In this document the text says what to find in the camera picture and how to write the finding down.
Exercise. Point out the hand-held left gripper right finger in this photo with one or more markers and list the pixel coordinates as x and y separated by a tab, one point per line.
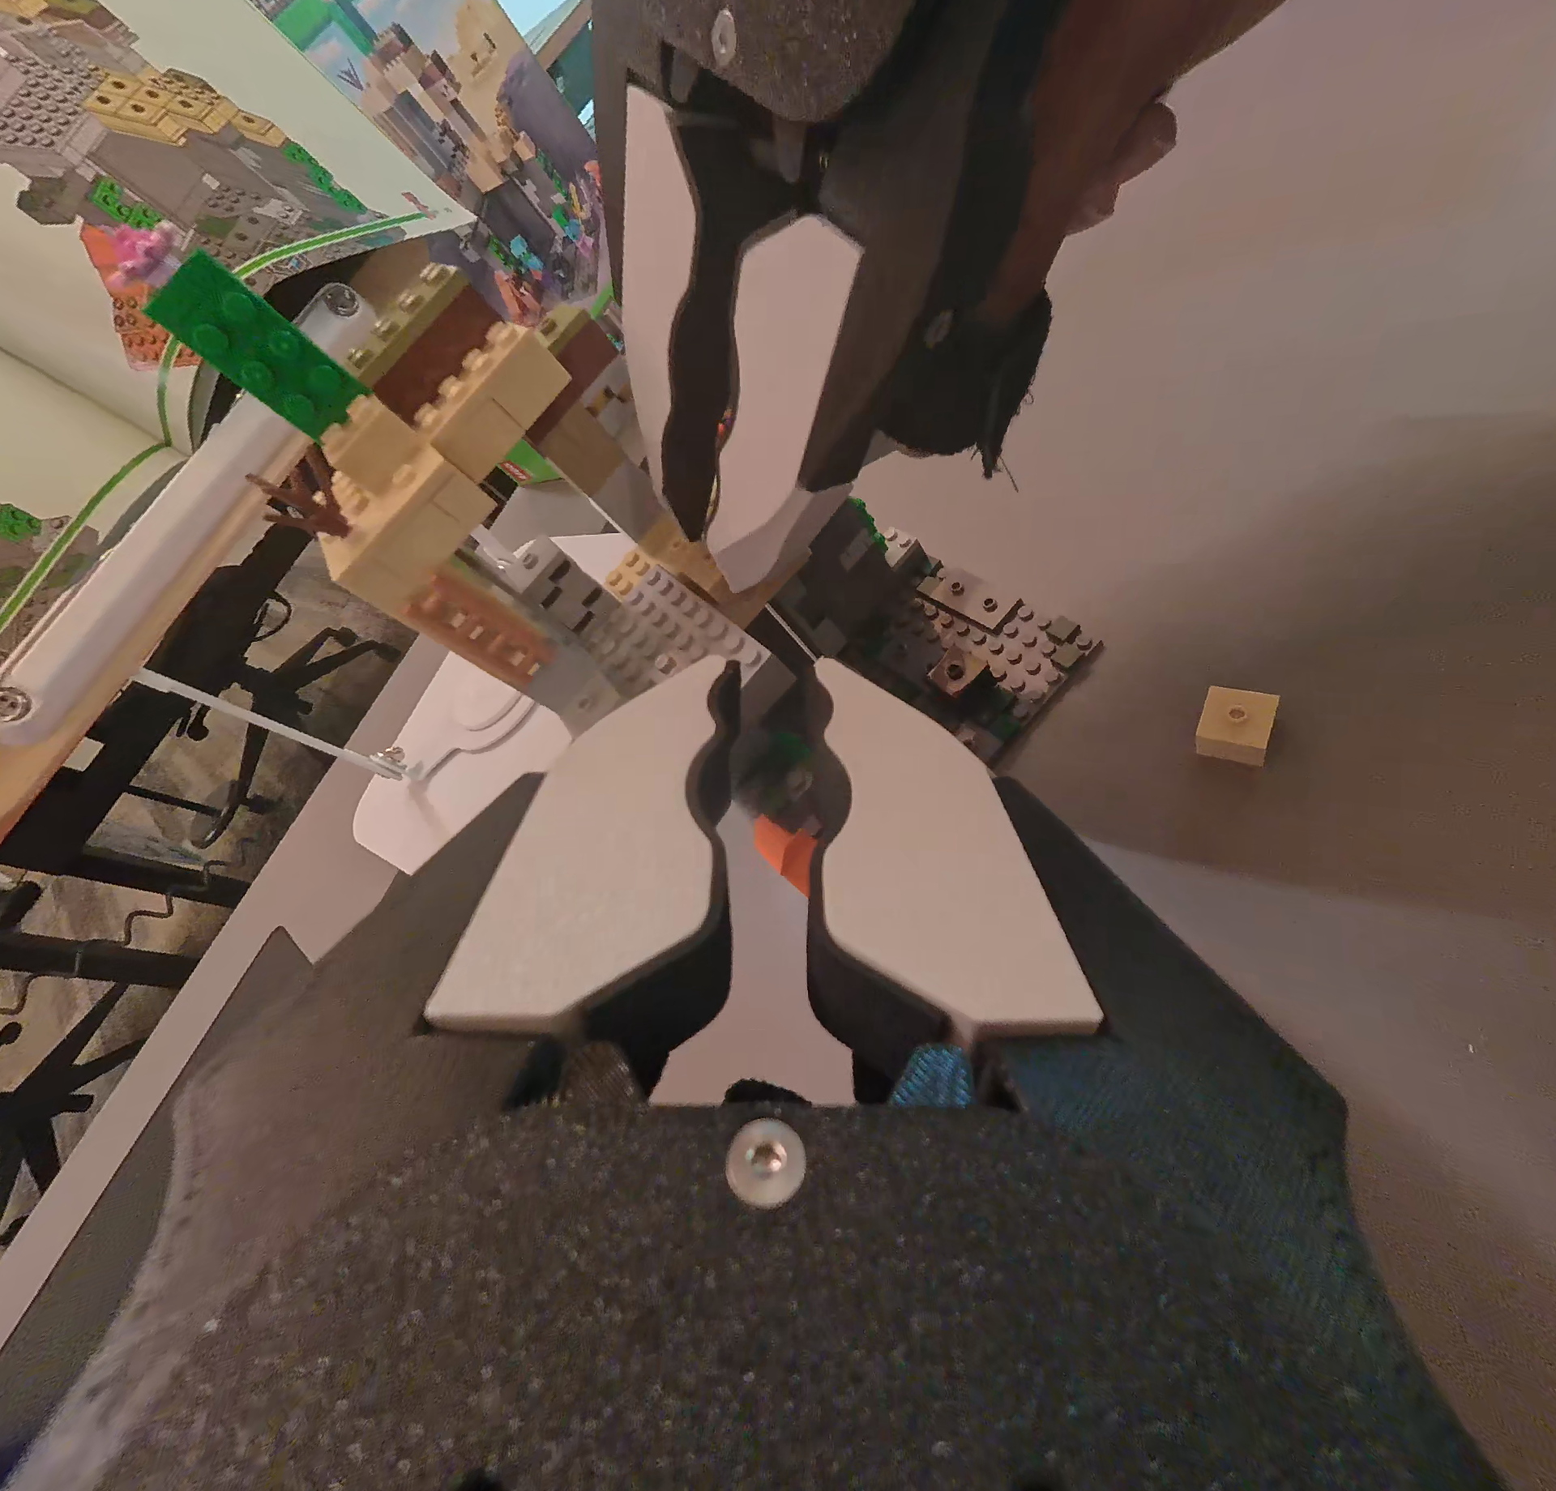
961	895

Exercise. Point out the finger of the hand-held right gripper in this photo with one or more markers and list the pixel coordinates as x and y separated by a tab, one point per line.
658	276
797	373

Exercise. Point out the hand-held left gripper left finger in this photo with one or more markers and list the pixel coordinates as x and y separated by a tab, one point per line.
572	895

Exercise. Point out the toy brick building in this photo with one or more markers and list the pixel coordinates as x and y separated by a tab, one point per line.
486	389

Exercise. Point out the grey desk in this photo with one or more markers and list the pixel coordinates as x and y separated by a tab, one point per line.
1336	421

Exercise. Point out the person's right hand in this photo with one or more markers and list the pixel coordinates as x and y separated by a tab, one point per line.
1081	95

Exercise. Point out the green toy set box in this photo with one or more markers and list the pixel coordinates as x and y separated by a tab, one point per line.
425	56

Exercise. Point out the tan toy brick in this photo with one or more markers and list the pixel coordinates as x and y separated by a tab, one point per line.
1239	726

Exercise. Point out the black office chair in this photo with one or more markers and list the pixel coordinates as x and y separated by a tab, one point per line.
75	861

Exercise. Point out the white book stand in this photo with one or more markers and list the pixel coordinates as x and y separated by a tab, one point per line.
123	593

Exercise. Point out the open instruction booklet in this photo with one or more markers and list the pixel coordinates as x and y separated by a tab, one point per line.
75	299

